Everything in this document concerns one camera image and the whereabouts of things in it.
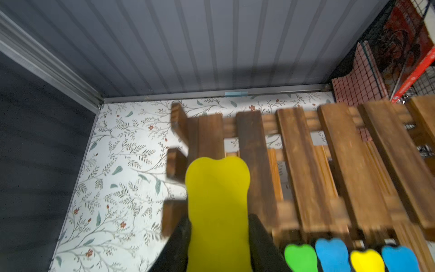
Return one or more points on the blue eraser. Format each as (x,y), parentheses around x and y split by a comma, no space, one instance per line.
(333,255)
(399,259)

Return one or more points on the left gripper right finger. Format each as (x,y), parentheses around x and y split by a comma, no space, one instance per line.
(265,256)

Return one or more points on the yellow eraser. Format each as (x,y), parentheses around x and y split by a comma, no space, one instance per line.
(218,213)
(367,261)

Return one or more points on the red booklet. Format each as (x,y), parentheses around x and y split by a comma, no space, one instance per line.
(405,46)

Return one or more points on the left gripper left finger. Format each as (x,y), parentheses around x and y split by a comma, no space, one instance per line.
(174,256)

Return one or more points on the black wire desk organizer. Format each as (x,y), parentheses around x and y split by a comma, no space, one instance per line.
(425,85)

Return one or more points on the pink grid notebook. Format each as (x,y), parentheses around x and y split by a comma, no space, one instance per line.
(364,83)

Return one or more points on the wooden two-tier shelf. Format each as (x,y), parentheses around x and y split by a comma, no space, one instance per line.
(351,172)

